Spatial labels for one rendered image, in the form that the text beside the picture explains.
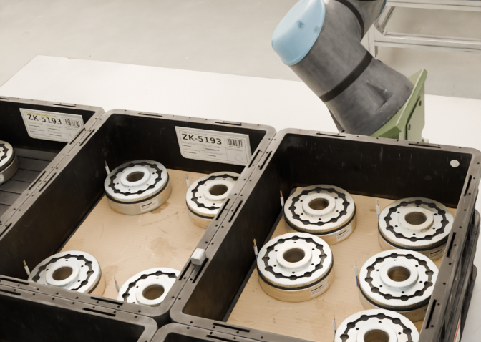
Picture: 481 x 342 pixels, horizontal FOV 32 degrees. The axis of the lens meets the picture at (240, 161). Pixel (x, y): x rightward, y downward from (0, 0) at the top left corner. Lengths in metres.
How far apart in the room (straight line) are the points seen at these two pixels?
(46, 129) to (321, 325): 0.63
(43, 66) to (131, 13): 1.86
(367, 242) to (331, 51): 0.35
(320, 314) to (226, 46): 2.47
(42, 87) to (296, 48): 0.78
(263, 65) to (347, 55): 1.91
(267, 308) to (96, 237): 0.31
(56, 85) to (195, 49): 1.58
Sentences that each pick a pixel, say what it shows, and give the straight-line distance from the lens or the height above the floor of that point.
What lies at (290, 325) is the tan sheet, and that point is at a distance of 1.08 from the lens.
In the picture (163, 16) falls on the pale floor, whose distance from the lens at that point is 3.82.
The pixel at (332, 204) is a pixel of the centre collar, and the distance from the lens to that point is 1.19.
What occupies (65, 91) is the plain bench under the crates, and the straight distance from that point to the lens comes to 1.94.
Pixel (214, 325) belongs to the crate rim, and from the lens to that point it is 0.97.
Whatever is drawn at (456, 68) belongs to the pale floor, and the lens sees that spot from 3.17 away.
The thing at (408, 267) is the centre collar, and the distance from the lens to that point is 1.09.
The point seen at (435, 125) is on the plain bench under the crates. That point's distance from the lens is 1.63.
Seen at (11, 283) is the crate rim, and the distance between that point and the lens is 1.09.
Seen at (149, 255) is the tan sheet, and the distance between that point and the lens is 1.22.
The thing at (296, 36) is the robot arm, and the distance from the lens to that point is 1.37.
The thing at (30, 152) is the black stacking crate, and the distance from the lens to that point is 1.52.
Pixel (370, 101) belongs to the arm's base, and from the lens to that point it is 1.39.
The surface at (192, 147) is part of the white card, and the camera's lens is 1.32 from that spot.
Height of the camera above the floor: 1.63
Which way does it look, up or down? 36 degrees down
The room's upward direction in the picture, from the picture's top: 10 degrees counter-clockwise
